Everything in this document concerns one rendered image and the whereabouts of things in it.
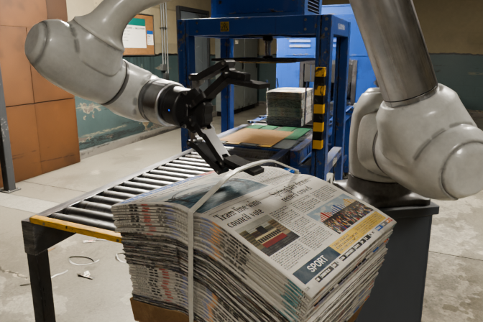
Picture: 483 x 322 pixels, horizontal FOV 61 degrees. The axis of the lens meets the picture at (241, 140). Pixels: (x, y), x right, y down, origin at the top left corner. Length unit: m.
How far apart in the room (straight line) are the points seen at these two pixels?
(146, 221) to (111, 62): 0.29
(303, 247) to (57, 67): 0.49
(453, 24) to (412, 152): 8.97
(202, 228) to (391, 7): 0.48
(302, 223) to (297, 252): 0.08
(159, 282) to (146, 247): 0.06
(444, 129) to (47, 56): 0.69
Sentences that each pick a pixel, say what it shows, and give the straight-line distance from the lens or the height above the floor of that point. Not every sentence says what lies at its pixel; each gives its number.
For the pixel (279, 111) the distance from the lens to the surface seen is 3.14.
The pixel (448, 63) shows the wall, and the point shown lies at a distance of 9.71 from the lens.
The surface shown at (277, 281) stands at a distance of 0.54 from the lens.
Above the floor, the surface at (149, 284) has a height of 0.96.
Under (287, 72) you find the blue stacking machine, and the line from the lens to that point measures 4.76.
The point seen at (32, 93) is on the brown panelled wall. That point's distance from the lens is 4.95.
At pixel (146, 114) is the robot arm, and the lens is 0.81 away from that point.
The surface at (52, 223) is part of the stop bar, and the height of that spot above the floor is 0.82.
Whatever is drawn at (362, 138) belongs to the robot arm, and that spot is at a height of 1.16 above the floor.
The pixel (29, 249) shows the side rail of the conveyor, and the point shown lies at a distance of 1.61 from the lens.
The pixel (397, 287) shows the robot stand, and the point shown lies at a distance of 1.13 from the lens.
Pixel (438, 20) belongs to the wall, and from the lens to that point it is 9.72.
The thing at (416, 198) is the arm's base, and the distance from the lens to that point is 1.06.
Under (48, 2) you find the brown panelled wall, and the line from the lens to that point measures 5.17.
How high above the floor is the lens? 1.36
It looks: 12 degrees down
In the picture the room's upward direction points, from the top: straight up
